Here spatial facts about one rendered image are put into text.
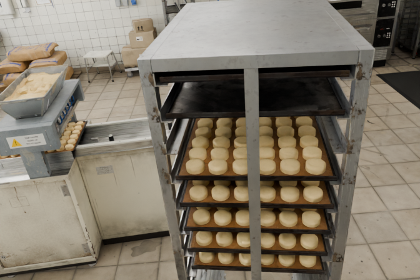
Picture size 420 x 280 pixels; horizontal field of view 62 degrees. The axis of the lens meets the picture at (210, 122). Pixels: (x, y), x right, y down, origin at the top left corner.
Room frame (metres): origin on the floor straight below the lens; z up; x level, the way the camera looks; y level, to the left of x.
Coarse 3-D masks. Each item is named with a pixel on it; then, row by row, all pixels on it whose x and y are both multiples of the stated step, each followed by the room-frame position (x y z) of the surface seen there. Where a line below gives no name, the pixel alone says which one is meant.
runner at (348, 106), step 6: (330, 78) 0.87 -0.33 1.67; (336, 78) 0.81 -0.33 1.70; (336, 84) 0.79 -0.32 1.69; (336, 90) 0.78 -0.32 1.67; (342, 90) 0.73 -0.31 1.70; (336, 96) 0.76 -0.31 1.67; (342, 96) 0.72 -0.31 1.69; (342, 102) 0.72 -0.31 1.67; (348, 102) 0.67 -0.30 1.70; (342, 108) 0.69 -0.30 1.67; (348, 108) 0.67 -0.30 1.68; (348, 114) 0.66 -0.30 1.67
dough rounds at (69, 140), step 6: (72, 126) 2.21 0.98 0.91; (78, 126) 2.18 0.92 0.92; (66, 132) 2.10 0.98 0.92; (72, 132) 2.09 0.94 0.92; (78, 132) 2.10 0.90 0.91; (66, 138) 2.03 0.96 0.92; (72, 138) 2.02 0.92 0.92; (66, 144) 1.97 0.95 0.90; (72, 144) 1.94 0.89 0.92; (54, 150) 1.91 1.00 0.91; (60, 150) 1.90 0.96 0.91; (66, 150) 1.90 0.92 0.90; (72, 150) 1.90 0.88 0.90; (0, 156) 1.89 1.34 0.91; (6, 156) 1.88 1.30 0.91; (12, 156) 1.88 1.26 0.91; (18, 156) 1.88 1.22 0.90
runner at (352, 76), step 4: (348, 64) 0.70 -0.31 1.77; (352, 64) 0.67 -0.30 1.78; (348, 68) 0.70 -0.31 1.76; (352, 68) 0.67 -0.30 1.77; (356, 68) 0.65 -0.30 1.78; (352, 72) 0.67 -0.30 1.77; (356, 72) 0.65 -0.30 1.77; (352, 76) 0.66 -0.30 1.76; (344, 80) 0.65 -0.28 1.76; (348, 80) 0.65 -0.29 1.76
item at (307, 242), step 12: (192, 240) 0.77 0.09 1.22; (204, 240) 0.74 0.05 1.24; (216, 240) 0.75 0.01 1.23; (228, 240) 0.74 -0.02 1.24; (240, 240) 0.73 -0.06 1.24; (264, 240) 0.72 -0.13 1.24; (276, 240) 0.74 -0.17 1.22; (288, 240) 0.72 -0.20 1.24; (300, 240) 0.73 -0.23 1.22; (312, 240) 0.71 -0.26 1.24
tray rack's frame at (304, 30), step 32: (256, 0) 1.28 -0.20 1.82; (288, 0) 1.22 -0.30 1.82; (320, 0) 1.17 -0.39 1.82; (192, 32) 0.90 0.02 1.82; (224, 32) 0.87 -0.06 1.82; (256, 32) 0.85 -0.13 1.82; (288, 32) 0.82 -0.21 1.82; (320, 32) 0.79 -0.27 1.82; (352, 32) 0.77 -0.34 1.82; (160, 64) 0.71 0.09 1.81; (192, 64) 0.70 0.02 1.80; (224, 64) 0.69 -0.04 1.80; (256, 64) 0.68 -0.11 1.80; (288, 64) 0.67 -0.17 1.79; (320, 64) 0.66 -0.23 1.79; (256, 96) 0.69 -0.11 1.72; (352, 96) 0.65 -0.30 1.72; (160, 128) 0.71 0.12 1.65; (256, 128) 0.69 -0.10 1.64; (352, 128) 0.65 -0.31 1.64; (160, 160) 0.72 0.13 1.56; (256, 160) 0.69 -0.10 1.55; (352, 160) 0.65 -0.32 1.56; (256, 192) 0.69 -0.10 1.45; (352, 192) 0.64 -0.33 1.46; (256, 224) 0.69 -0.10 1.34; (256, 256) 0.69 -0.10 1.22
